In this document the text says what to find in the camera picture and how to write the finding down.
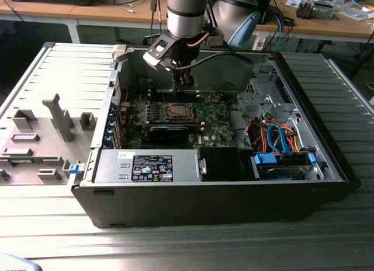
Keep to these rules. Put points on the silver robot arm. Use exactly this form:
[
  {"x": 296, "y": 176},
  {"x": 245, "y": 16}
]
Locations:
[{"x": 185, "y": 14}]

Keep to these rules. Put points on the CPU socket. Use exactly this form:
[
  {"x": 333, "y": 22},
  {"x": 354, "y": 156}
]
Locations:
[{"x": 168, "y": 118}]

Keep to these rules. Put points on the black RAM slots bank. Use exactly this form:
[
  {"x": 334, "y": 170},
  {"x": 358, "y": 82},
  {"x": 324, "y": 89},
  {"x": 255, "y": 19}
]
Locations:
[{"x": 155, "y": 96}]

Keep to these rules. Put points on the beige case latch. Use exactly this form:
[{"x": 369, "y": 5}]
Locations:
[{"x": 118, "y": 53}]

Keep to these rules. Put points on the white power adapter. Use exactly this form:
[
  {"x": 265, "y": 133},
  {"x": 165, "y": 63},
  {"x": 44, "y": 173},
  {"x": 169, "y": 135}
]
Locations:
[{"x": 259, "y": 43}]

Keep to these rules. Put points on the green motherboard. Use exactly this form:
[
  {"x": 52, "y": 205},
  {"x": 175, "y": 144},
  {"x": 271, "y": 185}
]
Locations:
[{"x": 216, "y": 128}]

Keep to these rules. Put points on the black graphics card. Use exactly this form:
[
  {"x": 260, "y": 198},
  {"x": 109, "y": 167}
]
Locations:
[{"x": 168, "y": 135}]

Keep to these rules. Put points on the silver metal drive cage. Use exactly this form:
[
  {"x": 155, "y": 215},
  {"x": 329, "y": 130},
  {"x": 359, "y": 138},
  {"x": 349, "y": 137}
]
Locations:
[{"x": 251, "y": 103}]

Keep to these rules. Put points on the black upright box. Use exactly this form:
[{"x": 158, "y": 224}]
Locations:
[{"x": 265, "y": 8}]

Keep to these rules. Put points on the wooden desk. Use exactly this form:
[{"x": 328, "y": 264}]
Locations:
[{"x": 87, "y": 11}]

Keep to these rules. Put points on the white printed leaflet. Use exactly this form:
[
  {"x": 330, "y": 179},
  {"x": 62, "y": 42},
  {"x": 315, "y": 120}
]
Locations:
[{"x": 292, "y": 0}]

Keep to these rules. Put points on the brown finned heatsink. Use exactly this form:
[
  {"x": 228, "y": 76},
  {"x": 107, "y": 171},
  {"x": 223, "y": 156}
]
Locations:
[{"x": 305, "y": 9}]

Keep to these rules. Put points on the silver power supply unit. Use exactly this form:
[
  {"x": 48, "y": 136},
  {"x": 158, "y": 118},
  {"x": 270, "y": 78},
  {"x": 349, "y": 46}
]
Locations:
[{"x": 111, "y": 166}]

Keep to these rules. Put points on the grey metal drive unit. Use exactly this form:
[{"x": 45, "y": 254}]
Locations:
[{"x": 324, "y": 11}]

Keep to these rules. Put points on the hard disk in blue carrier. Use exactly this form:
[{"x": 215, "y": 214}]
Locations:
[{"x": 277, "y": 171}]

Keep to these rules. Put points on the black open PC case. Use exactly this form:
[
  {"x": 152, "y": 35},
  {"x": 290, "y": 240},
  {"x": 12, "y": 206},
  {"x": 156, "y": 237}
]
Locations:
[{"x": 175, "y": 206}]

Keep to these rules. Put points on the blue plastic clip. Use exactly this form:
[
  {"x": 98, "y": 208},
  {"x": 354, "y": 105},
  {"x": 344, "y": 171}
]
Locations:
[{"x": 75, "y": 168}]

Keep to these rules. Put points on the grey parts rack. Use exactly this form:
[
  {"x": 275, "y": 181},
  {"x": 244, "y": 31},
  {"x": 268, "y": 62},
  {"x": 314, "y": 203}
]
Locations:
[{"x": 44, "y": 154}]

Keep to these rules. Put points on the clear plastic bag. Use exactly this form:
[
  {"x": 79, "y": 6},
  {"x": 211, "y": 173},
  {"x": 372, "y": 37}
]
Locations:
[{"x": 355, "y": 14}]

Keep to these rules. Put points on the pale grey rounded device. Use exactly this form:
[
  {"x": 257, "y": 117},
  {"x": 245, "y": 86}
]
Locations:
[{"x": 14, "y": 263}]

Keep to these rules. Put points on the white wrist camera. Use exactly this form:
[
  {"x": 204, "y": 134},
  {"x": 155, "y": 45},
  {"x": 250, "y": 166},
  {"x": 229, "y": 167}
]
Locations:
[{"x": 155, "y": 56}]

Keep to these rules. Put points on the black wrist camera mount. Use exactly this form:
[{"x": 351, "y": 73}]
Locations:
[{"x": 214, "y": 34}]

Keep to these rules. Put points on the expansion slot bracket row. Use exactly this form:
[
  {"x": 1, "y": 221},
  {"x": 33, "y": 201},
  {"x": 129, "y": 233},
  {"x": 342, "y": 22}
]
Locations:
[{"x": 109, "y": 131}]

